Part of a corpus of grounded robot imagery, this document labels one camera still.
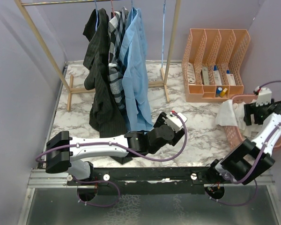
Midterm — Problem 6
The wooden clothes rack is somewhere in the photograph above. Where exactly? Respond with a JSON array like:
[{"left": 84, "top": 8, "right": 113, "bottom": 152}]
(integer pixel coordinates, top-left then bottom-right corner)
[{"left": 15, "top": 0, "right": 181, "bottom": 111}]

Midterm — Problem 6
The white shirt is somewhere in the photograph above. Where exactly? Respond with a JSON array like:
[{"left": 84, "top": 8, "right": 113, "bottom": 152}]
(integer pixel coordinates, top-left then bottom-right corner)
[{"left": 215, "top": 100, "right": 262, "bottom": 137}]

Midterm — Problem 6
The black pinstripe shirt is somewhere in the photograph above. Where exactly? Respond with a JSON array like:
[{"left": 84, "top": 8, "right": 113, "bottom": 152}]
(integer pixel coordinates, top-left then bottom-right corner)
[{"left": 81, "top": 8, "right": 134, "bottom": 165}]

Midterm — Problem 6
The yellow stamp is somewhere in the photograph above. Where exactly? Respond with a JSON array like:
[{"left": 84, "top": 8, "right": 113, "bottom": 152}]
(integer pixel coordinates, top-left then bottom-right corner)
[{"left": 219, "top": 88, "right": 228, "bottom": 98}]

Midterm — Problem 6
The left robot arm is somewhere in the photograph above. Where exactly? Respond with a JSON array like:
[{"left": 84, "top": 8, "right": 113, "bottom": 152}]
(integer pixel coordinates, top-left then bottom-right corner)
[{"left": 45, "top": 111, "right": 187, "bottom": 185}]

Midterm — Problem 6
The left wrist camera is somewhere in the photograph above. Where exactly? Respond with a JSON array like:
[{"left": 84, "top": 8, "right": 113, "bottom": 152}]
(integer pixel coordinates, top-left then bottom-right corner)
[{"left": 165, "top": 112, "right": 183, "bottom": 132}]

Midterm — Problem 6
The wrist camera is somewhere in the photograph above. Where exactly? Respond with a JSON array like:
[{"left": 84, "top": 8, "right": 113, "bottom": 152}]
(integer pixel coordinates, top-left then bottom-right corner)
[
  {"left": 165, "top": 112, "right": 183, "bottom": 132},
  {"left": 254, "top": 86, "right": 272, "bottom": 107}
]

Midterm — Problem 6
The light blue shirt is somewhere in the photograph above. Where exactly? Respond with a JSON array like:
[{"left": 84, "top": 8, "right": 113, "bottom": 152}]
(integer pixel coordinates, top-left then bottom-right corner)
[{"left": 119, "top": 7, "right": 153, "bottom": 131}]

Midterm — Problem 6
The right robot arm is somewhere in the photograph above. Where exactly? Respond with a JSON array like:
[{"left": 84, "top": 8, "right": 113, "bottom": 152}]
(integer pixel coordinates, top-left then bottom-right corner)
[{"left": 206, "top": 99, "right": 281, "bottom": 185}]

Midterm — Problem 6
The blue wire hanger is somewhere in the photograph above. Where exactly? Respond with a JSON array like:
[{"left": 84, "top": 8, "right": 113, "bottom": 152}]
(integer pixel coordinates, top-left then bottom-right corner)
[{"left": 161, "top": 0, "right": 166, "bottom": 68}]

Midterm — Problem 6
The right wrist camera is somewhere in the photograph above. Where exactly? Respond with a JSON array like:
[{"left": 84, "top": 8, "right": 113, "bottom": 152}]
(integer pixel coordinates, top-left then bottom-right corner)
[{"left": 254, "top": 86, "right": 272, "bottom": 107}]

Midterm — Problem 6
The grey plaid shirt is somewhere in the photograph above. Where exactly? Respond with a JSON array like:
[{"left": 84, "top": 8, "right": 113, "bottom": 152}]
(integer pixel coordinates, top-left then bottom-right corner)
[{"left": 108, "top": 7, "right": 129, "bottom": 111}]

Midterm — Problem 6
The orange file organizer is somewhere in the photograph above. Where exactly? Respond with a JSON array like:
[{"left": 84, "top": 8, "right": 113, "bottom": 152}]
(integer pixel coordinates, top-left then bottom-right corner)
[{"left": 182, "top": 29, "right": 251, "bottom": 103}]

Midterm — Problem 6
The blue stamp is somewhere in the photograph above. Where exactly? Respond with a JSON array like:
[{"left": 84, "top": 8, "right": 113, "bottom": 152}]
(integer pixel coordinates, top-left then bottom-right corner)
[{"left": 215, "top": 87, "right": 223, "bottom": 97}]

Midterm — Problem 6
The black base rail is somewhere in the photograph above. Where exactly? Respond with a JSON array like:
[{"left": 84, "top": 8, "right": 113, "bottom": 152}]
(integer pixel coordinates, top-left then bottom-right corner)
[{"left": 67, "top": 166, "right": 230, "bottom": 195}]

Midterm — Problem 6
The pink laundry basket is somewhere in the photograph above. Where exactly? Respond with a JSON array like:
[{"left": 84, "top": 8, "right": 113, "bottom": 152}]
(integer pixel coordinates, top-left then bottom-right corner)
[{"left": 224, "top": 94, "right": 281, "bottom": 151}]

